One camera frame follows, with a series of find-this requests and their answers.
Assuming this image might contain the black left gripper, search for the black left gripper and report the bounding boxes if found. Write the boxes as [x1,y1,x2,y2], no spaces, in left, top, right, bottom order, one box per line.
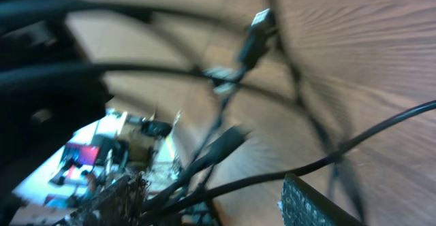
[1,0,112,199]

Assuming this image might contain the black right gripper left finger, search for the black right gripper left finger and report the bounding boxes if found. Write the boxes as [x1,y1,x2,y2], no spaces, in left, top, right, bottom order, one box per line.
[55,174,146,226]

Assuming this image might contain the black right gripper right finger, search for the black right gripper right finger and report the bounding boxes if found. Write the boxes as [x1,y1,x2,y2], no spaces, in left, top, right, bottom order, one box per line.
[279,173,363,226]

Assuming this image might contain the black cable bundle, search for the black cable bundle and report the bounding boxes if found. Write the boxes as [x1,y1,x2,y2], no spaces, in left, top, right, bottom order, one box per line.
[0,0,436,226]

